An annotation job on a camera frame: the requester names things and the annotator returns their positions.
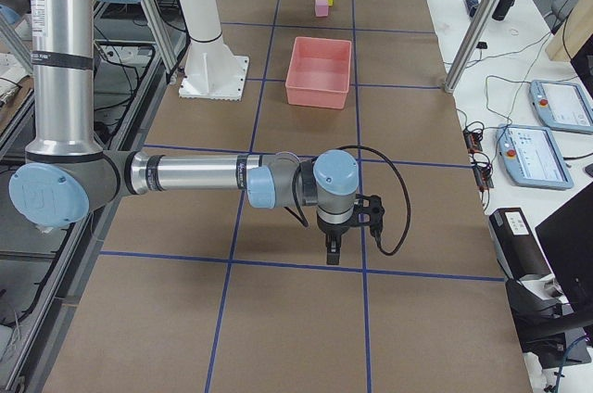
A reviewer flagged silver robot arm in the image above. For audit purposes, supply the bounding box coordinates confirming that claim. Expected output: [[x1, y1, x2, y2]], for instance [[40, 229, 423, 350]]
[[9, 0, 362, 265]]

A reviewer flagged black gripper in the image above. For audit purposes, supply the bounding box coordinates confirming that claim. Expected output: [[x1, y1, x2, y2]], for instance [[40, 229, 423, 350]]
[[317, 212, 360, 265]]

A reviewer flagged black box with label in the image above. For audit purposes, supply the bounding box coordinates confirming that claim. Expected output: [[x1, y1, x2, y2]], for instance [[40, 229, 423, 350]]
[[488, 208, 551, 282]]

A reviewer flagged pink foam cube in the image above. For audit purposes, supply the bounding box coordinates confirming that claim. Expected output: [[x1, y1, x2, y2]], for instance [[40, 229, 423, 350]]
[[314, 0, 330, 18]]

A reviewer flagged near teach pendant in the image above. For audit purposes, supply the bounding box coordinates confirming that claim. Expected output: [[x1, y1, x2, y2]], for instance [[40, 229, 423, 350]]
[[497, 124, 574, 190]]

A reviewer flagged aluminium frame post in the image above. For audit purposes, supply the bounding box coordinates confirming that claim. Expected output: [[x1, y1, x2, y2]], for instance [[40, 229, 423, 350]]
[[443, 0, 500, 94]]

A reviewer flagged teach pendant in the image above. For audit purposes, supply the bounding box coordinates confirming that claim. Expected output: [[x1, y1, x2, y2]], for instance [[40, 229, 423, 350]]
[[497, 124, 574, 190], [529, 80, 592, 134]]

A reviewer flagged far teach pendant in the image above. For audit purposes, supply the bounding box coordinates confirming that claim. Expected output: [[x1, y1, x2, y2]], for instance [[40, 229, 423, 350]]
[[529, 80, 592, 134]]

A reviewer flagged white pedestal column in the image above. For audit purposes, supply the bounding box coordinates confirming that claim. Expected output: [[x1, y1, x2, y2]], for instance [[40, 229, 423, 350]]
[[179, 0, 249, 101]]

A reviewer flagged blue umbrella on desk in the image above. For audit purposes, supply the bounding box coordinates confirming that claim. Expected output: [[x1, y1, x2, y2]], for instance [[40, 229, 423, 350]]
[[464, 0, 479, 19]]

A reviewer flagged pink plastic bin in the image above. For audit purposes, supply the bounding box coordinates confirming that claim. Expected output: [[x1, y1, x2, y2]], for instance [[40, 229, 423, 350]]
[[285, 36, 352, 109]]

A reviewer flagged black camera cable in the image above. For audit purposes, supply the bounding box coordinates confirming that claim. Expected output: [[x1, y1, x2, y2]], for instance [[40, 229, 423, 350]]
[[337, 145, 412, 257]]

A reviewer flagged black monitor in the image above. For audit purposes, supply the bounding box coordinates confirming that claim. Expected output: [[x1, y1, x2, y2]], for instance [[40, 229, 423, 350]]
[[536, 184, 592, 308]]

